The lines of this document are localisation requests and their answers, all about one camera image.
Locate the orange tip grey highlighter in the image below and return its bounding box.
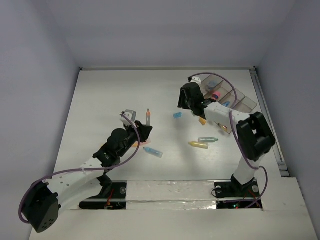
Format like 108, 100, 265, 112
145, 108, 151, 126

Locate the pink cap glue bottle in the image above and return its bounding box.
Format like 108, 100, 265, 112
210, 91, 221, 102

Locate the blue correction tape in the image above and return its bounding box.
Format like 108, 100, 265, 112
222, 101, 230, 107

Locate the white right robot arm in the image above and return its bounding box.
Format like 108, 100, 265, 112
178, 82, 276, 196

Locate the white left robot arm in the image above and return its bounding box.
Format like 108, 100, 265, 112
18, 120, 153, 233

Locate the blue highlighter cap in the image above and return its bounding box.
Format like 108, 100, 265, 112
173, 112, 182, 119

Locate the yellow-orange highlighter cap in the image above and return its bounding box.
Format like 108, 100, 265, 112
199, 117, 206, 126

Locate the blue highlighter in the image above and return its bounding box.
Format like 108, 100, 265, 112
143, 147, 163, 158

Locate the clear four-compartment organizer tray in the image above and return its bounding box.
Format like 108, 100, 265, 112
200, 74, 257, 134

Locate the paper clip jar far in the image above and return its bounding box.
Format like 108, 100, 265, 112
205, 80, 218, 92

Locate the green uncapped highlighter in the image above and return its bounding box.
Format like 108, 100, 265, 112
198, 137, 219, 143

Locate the yellow highlighter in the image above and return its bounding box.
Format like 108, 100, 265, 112
188, 141, 209, 149

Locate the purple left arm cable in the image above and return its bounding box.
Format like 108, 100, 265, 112
18, 113, 141, 224

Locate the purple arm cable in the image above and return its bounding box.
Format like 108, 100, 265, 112
187, 72, 269, 208
18, 113, 141, 224

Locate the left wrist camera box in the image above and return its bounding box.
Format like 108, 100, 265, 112
120, 109, 137, 126

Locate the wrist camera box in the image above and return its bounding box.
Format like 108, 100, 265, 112
120, 109, 137, 126
188, 76, 202, 86

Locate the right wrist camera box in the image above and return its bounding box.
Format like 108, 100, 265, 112
188, 76, 202, 86

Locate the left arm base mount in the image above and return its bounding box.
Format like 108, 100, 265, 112
78, 175, 127, 210

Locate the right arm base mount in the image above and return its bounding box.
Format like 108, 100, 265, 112
211, 177, 263, 210

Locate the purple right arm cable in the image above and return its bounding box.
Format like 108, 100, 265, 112
187, 72, 269, 208

